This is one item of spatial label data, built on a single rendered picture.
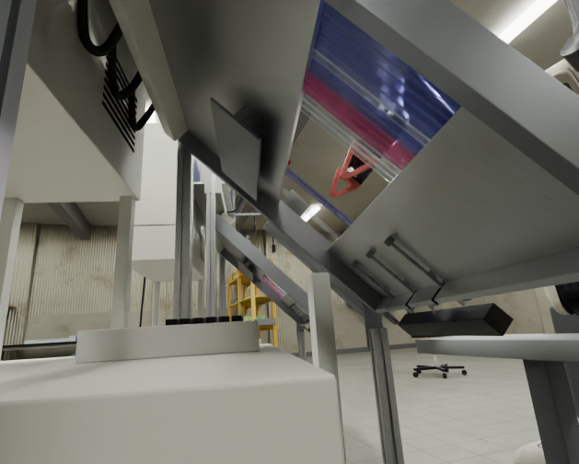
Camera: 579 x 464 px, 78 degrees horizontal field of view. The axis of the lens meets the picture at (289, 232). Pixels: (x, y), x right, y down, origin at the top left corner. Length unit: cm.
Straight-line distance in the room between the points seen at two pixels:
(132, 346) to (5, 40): 41
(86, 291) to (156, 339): 872
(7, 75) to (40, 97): 37
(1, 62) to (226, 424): 26
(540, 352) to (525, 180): 52
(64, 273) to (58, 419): 921
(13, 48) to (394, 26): 27
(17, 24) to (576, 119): 41
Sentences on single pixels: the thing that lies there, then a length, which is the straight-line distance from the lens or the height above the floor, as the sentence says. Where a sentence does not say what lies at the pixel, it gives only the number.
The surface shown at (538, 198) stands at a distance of 45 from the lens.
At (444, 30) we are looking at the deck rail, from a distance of 36.
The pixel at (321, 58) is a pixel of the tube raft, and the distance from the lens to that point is 49.
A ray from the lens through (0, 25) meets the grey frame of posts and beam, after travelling 31.
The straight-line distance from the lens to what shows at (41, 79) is 64.
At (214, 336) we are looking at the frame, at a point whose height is 65.
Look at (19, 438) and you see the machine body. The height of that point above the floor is 60.
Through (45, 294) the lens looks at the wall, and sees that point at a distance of 947.
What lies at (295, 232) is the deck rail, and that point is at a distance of 94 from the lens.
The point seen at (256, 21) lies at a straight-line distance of 53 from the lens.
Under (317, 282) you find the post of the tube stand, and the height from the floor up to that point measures 79.
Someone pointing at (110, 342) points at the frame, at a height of 65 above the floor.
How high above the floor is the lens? 65
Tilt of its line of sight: 16 degrees up
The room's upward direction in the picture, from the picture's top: 4 degrees counter-clockwise
